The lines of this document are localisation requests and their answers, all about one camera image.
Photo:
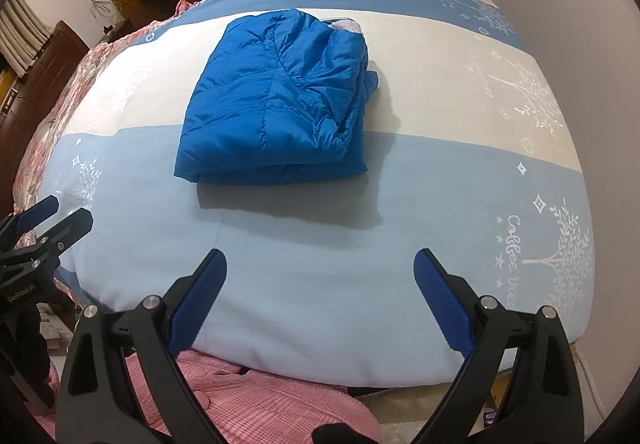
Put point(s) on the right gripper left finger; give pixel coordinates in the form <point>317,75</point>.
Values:
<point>97,402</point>

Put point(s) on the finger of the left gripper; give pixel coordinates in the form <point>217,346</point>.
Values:
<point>54,242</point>
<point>15,225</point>

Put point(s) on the blue puffer jacket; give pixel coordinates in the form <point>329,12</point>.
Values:
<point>281,100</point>

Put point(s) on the pink checkered clothing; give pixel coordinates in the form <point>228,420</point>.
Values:
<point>256,407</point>

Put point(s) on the pink floral quilt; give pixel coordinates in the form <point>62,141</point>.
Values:
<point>39,148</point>

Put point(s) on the dark wooden cabinet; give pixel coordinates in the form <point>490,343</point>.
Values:
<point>41,88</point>

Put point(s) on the blue white striped blanket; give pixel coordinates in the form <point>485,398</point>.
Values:
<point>468,155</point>

